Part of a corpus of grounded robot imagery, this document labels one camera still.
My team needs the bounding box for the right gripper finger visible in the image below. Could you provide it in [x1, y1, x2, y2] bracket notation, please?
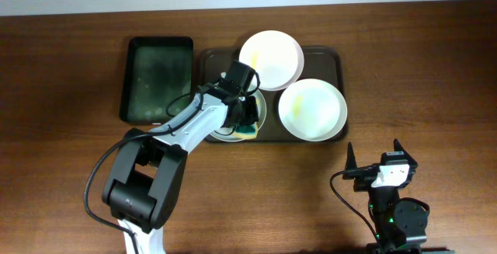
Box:
[345, 142, 357, 170]
[393, 138, 414, 161]

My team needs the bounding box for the grey plate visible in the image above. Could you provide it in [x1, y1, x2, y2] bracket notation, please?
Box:
[210, 91, 267, 142]

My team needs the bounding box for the pink white plate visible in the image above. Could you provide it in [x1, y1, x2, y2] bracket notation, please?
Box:
[238, 30, 304, 91]

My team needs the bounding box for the green yellow sponge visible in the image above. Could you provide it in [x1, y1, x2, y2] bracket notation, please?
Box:
[233, 124, 259, 140]

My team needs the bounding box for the pale green plate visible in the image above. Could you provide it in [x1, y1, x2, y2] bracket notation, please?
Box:
[277, 78, 348, 142]

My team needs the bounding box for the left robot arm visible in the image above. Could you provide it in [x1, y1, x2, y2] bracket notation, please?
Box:
[102, 61, 260, 253]

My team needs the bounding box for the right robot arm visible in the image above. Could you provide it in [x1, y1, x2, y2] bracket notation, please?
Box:
[343, 140, 430, 253]

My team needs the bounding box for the black water tray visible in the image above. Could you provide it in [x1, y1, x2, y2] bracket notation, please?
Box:
[119, 37, 194, 125]

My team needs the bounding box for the dark brown serving tray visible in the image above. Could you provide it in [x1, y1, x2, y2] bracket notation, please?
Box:
[196, 46, 345, 142]

